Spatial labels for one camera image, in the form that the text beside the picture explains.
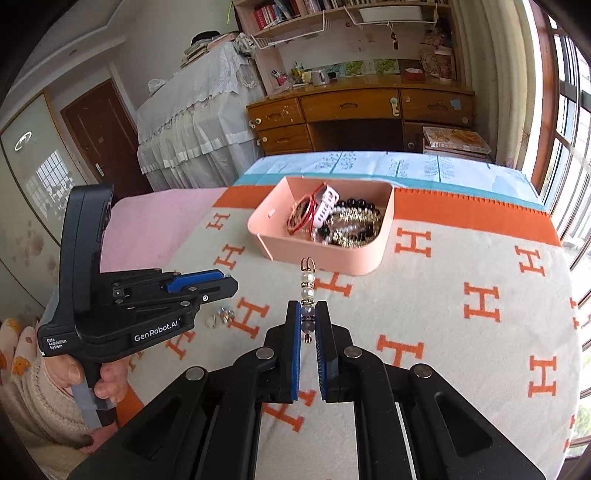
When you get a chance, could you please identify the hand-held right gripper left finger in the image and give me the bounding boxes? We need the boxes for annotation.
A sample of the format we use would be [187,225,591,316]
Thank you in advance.
[67,300,302,480]

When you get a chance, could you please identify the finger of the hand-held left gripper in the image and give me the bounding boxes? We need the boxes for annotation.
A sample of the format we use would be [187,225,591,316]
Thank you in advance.
[113,279,239,309]
[99,268,227,292]

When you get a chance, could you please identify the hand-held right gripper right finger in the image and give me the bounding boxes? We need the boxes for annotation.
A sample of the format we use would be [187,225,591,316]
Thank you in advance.
[315,300,548,480]

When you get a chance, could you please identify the long white pearl bracelet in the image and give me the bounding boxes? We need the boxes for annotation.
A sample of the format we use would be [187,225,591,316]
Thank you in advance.
[299,257,319,344]

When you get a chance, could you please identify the pink plastic box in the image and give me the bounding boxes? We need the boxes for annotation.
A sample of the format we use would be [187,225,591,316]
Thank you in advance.
[247,175,394,277]

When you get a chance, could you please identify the gold crystal bracelet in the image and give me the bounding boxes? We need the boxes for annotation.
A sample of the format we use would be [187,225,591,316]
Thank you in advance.
[323,208,384,247]

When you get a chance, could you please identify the red string bracelet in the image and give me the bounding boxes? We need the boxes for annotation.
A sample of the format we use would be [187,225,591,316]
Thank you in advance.
[285,182,328,236]

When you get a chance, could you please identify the white strap wristwatch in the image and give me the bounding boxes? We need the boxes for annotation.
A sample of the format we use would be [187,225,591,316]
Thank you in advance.
[311,185,340,227]

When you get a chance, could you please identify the black bead bracelet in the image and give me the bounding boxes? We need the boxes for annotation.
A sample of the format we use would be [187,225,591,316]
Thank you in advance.
[318,198,384,241]

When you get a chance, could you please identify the person's left forearm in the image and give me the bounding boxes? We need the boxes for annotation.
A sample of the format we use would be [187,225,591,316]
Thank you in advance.
[0,351,100,467]

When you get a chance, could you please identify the person's left hand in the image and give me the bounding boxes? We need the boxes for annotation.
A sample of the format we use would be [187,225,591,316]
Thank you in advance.
[46,357,130,404]

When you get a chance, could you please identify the pink blanket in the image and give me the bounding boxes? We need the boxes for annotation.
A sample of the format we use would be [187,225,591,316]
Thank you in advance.
[99,187,229,273]

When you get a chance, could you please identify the glossy white wardrobe door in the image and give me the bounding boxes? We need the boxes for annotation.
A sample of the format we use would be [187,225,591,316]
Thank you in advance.
[0,90,100,319]

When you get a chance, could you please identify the printed white cloth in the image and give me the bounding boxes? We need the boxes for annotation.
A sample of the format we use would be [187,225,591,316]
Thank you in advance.
[0,316,38,384]

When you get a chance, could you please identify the orange letter print blanket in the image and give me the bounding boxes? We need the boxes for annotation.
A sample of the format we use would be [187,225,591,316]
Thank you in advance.
[99,185,583,480]

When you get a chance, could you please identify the brown wooden door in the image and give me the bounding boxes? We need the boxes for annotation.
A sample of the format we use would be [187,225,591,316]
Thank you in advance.
[60,78,153,195]

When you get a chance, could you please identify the piano under white lace cloth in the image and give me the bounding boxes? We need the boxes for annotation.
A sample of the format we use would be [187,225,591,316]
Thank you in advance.
[136,41,266,190]

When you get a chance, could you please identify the blue patterned sheet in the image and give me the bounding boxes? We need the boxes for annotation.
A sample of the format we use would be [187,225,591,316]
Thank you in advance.
[231,150,548,210]

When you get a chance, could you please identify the stack of books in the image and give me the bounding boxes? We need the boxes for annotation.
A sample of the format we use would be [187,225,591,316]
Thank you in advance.
[179,33,241,70]

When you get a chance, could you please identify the wooden desk with drawers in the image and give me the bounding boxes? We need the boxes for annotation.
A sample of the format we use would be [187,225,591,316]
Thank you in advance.
[246,76,476,158]

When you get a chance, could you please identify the stack of magazines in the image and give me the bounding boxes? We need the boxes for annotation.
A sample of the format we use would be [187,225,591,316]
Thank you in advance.
[422,126,492,162]

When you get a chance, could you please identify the row of books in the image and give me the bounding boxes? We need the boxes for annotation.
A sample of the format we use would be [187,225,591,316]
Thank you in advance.
[252,0,439,28]

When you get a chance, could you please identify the wooden bookshelf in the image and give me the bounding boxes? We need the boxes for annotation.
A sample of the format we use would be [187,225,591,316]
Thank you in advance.
[231,0,458,93]

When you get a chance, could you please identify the patterned jar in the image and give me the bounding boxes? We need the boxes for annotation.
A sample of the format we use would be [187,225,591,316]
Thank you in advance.
[431,48,455,84]

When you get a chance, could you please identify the white plastic tray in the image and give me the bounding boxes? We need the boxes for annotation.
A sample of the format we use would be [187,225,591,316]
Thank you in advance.
[359,6,423,23]

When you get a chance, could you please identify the beige curtain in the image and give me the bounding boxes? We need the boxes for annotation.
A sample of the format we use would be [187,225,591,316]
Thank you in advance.
[450,0,543,171]

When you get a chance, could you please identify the window with metal grille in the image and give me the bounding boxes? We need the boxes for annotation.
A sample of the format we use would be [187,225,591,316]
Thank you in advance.
[522,0,591,462]

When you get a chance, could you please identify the empty white wire basket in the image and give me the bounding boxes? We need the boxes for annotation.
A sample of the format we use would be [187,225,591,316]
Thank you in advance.
[249,11,326,49]

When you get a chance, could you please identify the white wire basket with tray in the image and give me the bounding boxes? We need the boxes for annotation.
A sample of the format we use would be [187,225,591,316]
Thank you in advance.
[344,2,439,28]

